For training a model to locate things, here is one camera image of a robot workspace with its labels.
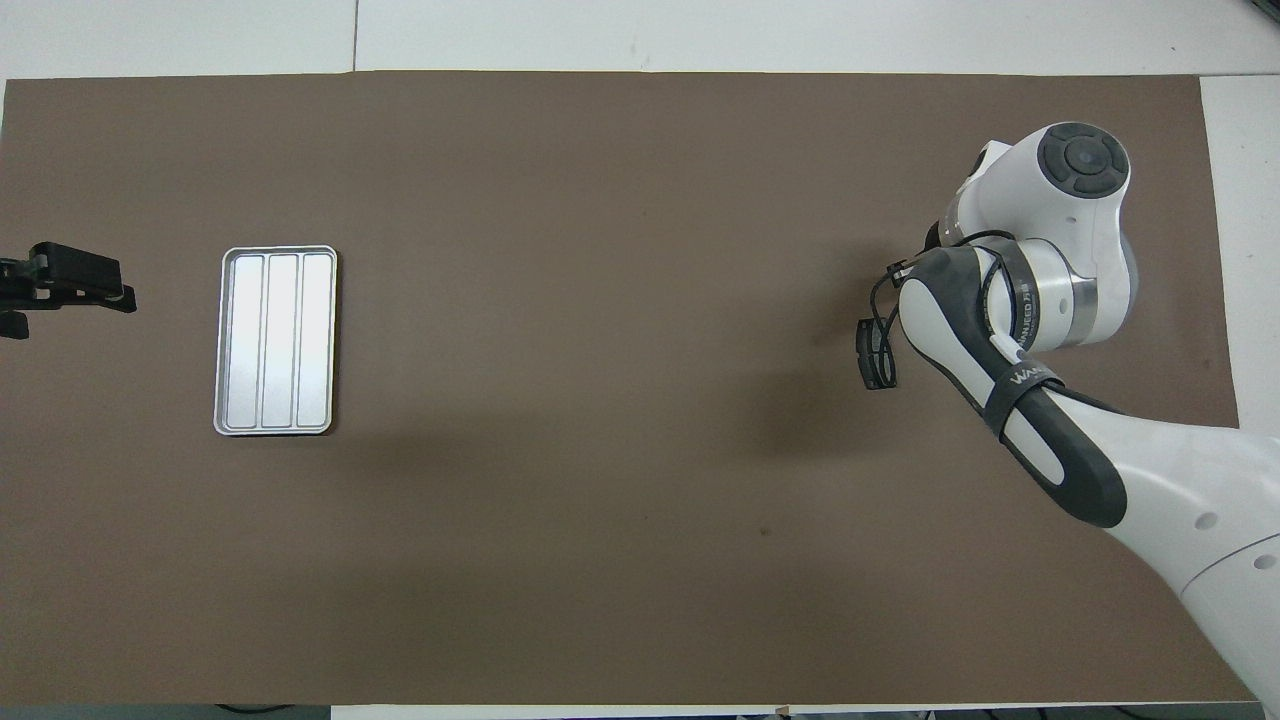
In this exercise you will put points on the silver metal tray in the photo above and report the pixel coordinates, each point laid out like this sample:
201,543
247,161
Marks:
280,340

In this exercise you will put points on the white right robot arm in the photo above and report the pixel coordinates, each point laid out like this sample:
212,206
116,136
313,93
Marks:
1070,220

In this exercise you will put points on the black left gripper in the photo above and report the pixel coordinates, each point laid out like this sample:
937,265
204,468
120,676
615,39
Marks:
15,285

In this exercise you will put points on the rectangular dark brake pad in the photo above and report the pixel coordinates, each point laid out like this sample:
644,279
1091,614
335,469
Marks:
868,350

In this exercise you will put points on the brown table mat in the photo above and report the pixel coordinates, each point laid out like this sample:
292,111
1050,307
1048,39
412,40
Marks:
600,400

